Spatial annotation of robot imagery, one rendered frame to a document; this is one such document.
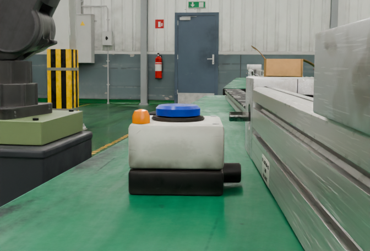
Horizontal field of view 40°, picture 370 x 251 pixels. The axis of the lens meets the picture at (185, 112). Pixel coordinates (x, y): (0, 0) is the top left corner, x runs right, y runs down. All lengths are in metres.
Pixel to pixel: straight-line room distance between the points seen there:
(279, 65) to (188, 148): 2.27
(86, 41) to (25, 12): 11.16
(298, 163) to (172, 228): 0.09
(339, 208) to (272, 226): 0.13
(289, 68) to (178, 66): 9.02
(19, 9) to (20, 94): 0.12
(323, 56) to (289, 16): 11.36
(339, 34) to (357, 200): 0.07
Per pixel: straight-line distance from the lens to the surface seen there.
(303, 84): 0.59
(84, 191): 0.45
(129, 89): 11.88
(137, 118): 0.42
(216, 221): 0.36
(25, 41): 0.74
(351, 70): 0.20
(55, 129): 0.75
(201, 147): 0.42
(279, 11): 11.57
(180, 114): 0.44
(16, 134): 0.72
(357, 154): 0.21
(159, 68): 11.54
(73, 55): 6.92
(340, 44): 0.21
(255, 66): 3.92
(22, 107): 0.76
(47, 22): 0.79
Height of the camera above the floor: 0.89
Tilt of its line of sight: 5 degrees down
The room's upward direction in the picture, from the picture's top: straight up
